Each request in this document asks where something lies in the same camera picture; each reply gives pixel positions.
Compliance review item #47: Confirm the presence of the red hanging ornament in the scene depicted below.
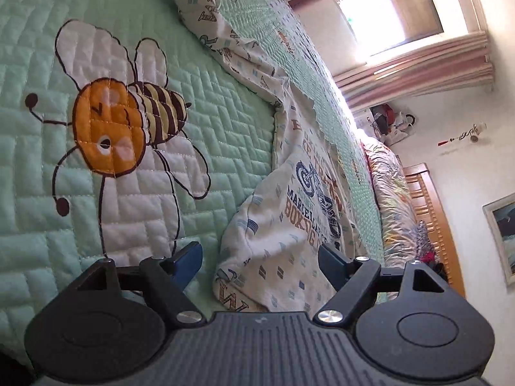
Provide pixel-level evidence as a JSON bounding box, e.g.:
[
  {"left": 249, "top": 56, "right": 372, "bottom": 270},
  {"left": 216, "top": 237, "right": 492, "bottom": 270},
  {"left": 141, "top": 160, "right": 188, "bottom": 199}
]
[{"left": 438, "top": 123, "right": 487, "bottom": 145}]

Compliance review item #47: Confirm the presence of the white letter-print long-sleeve shirt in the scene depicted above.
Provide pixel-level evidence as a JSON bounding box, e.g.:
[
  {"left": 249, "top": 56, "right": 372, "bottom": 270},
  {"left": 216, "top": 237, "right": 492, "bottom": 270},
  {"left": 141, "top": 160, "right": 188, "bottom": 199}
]
[{"left": 162, "top": 0, "right": 365, "bottom": 314}]

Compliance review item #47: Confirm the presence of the black white patterned pillow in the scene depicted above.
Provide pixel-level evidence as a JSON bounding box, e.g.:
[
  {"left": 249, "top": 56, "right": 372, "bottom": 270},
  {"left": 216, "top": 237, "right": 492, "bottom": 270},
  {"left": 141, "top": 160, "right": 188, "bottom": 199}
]
[{"left": 414, "top": 221, "right": 435, "bottom": 258}]

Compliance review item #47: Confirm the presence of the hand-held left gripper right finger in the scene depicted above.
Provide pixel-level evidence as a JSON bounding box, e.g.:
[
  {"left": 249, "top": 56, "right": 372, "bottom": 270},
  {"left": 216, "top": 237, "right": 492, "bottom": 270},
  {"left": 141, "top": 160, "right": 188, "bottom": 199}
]
[{"left": 315, "top": 242, "right": 448, "bottom": 327}]

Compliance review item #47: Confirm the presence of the framed wall picture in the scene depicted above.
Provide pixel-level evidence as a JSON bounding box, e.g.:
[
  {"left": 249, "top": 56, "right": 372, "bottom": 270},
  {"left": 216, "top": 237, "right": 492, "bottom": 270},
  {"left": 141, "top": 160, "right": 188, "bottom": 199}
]
[{"left": 483, "top": 193, "right": 515, "bottom": 282}]

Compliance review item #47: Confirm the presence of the wooden slatted headboard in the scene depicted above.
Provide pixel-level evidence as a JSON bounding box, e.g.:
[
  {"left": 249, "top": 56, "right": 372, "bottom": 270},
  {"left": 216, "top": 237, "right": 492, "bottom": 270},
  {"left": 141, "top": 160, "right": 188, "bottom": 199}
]
[{"left": 402, "top": 163, "right": 465, "bottom": 298}]

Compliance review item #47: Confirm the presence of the green quilted bee bedspread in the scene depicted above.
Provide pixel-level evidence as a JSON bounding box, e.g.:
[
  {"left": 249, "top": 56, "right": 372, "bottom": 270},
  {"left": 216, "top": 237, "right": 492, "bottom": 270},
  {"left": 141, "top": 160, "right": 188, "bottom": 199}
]
[{"left": 0, "top": 0, "right": 383, "bottom": 354}]

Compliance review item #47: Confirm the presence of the white plastic bag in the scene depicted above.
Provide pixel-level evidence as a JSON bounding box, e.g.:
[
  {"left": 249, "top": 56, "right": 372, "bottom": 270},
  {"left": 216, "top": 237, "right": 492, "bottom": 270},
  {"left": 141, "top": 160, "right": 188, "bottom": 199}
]
[{"left": 386, "top": 110, "right": 417, "bottom": 145}]

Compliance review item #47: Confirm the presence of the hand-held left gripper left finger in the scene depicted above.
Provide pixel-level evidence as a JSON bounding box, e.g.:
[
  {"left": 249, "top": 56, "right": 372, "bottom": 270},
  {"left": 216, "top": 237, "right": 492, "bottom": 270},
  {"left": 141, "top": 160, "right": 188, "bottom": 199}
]
[{"left": 64, "top": 241, "right": 204, "bottom": 327}]

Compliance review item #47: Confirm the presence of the bright window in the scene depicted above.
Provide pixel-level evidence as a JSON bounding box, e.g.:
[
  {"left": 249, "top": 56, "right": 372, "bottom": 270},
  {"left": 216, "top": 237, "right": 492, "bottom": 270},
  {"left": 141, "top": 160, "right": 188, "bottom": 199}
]
[{"left": 342, "top": 0, "right": 443, "bottom": 61}]

